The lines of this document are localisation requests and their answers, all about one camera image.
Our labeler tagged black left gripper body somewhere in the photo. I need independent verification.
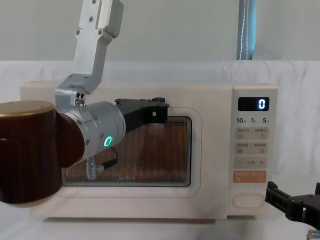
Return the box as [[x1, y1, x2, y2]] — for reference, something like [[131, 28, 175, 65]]
[[114, 97, 157, 134]]

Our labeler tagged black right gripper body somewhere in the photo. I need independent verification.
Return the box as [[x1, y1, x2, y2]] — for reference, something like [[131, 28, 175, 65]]
[[287, 193, 320, 225]]

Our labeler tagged oven control panel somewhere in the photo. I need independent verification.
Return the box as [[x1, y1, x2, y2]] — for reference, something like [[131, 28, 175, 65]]
[[231, 85, 279, 219]]

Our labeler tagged white curtain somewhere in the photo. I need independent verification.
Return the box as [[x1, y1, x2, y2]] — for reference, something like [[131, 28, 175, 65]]
[[0, 0, 320, 62]]

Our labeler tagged cream microwave oven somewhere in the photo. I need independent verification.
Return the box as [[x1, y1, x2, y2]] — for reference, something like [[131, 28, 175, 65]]
[[19, 82, 279, 222]]

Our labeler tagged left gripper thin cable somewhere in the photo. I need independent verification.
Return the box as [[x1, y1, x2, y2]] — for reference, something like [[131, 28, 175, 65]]
[[85, 148, 119, 180]]

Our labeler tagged grey striped post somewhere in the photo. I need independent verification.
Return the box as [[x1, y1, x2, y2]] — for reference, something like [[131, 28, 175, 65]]
[[235, 0, 259, 61]]

